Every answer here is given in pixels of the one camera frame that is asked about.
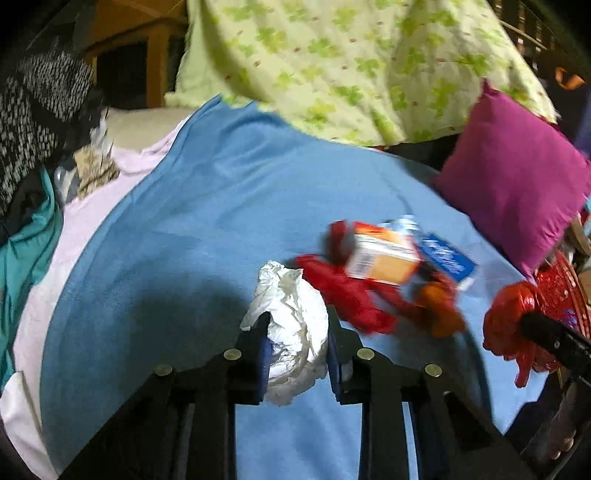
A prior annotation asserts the red plastic wrapper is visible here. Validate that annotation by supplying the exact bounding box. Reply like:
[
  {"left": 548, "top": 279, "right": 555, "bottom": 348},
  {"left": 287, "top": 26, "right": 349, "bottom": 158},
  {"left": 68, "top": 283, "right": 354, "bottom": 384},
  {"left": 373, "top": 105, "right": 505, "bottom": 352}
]
[{"left": 483, "top": 281, "right": 559, "bottom": 388}]

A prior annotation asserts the white tissue paper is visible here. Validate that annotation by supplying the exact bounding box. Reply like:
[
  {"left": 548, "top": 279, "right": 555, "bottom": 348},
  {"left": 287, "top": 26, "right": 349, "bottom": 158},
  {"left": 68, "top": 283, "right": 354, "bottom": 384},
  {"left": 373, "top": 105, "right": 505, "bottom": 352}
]
[{"left": 240, "top": 261, "right": 329, "bottom": 406}]

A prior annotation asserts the red plastic bag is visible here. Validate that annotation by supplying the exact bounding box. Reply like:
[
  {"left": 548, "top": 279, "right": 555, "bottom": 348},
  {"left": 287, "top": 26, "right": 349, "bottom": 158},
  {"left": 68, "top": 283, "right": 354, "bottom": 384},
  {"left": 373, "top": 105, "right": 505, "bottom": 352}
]
[{"left": 295, "top": 220, "right": 466, "bottom": 338}]

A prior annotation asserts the orange medicine box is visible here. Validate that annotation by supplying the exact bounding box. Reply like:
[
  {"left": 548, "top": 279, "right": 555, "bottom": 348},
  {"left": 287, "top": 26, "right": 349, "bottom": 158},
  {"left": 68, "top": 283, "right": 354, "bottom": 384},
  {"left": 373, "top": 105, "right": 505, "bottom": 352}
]
[{"left": 345, "top": 222, "right": 421, "bottom": 285}]

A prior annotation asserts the blue toothpaste box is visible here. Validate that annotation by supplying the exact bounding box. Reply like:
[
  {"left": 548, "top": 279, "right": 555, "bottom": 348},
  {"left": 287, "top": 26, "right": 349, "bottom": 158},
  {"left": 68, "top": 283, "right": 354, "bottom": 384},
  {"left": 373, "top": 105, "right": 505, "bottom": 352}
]
[{"left": 418, "top": 233, "right": 478, "bottom": 291}]

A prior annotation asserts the red mesh basket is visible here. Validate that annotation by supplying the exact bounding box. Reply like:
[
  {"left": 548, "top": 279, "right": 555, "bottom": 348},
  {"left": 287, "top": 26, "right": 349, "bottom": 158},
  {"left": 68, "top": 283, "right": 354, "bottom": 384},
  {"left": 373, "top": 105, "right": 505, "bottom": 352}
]
[{"left": 534, "top": 251, "right": 590, "bottom": 339}]

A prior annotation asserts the blue blanket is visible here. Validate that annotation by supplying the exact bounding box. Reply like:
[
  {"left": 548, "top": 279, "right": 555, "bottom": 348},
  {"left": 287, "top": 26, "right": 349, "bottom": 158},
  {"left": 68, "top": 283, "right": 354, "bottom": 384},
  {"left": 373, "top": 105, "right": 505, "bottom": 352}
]
[{"left": 39, "top": 99, "right": 546, "bottom": 470}]

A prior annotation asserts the magenta pillow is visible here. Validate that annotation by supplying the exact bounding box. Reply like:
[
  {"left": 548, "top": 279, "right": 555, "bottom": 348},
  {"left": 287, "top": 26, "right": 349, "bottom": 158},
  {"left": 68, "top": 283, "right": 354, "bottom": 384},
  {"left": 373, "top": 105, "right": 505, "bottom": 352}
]
[{"left": 434, "top": 81, "right": 590, "bottom": 276}]

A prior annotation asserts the teal garment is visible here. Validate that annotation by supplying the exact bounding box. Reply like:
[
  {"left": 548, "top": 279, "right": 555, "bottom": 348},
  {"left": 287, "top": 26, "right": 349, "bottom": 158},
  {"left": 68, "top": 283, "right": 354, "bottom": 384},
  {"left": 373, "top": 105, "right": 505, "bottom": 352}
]
[{"left": 1, "top": 167, "right": 63, "bottom": 389}]

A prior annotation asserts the pink bed sheet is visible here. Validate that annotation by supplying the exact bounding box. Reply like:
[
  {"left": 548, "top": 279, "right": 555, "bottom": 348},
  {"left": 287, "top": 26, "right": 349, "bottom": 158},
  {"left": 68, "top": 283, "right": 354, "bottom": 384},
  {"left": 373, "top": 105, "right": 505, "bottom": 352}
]
[{"left": 1, "top": 108, "right": 193, "bottom": 479}]

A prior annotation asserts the green floral quilt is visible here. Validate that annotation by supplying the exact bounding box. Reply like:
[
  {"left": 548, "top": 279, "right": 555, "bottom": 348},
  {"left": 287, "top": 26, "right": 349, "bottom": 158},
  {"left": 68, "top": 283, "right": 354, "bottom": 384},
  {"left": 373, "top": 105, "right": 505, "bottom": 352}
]
[{"left": 165, "top": 0, "right": 556, "bottom": 146}]

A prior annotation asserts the black white patterned cloth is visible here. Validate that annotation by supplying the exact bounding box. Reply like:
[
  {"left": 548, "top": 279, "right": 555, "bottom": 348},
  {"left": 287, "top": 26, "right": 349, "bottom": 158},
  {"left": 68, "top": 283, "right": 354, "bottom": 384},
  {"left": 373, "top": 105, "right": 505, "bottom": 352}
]
[{"left": 1, "top": 49, "right": 92, "bottom": 214}]

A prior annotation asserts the wooden nightstand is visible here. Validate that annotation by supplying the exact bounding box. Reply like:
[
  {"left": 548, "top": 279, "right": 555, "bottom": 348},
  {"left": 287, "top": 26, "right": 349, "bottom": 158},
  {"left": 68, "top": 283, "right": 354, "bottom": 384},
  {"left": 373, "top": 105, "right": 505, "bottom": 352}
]
[{"left": 83, "top": 0, "right": 188, "bottom": 109}]

